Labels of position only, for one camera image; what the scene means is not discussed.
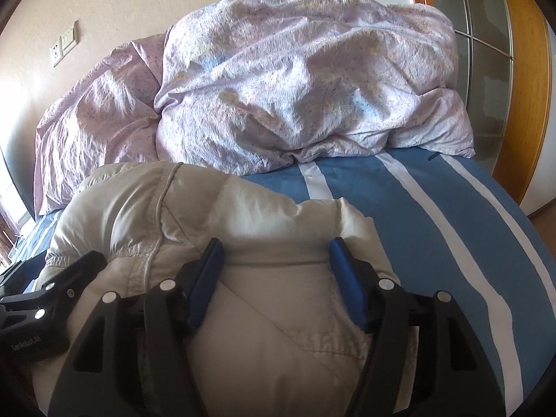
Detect window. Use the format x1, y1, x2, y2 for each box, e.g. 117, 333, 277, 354
0, 182, 32, 267

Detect white wall switch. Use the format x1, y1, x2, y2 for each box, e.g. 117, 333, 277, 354
60, 19, 81, 49

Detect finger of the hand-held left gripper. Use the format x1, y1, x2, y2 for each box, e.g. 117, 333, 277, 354
0, 250, 108, 340

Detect pink floral duvet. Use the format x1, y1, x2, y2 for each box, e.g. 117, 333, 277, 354
154, 0, 476, 177

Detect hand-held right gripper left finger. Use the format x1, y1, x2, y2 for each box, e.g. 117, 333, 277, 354
48, 238, 225, 417

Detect pink floral pillow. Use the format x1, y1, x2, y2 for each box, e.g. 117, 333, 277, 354
34, 28, 174, 215

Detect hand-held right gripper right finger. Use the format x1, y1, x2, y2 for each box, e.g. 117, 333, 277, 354
329, 237, 509, 417

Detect wooden wardrobe with glass door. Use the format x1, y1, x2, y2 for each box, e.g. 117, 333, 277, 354
247, 0, 556, 219

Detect white puffer jacket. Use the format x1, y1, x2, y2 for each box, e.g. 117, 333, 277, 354
32, 162, 402, 417

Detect blue striped bed sheet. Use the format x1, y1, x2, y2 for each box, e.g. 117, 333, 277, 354
9, 145, 552, 417

